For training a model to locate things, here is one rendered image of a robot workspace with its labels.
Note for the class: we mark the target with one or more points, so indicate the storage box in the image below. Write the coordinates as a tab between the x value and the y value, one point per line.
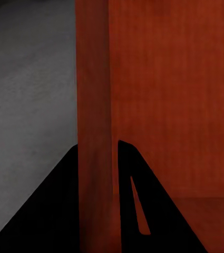
150	73

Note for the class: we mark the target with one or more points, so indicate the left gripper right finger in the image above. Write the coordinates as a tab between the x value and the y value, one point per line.
170	232

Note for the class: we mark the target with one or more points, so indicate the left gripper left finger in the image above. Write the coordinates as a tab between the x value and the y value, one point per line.
48	222

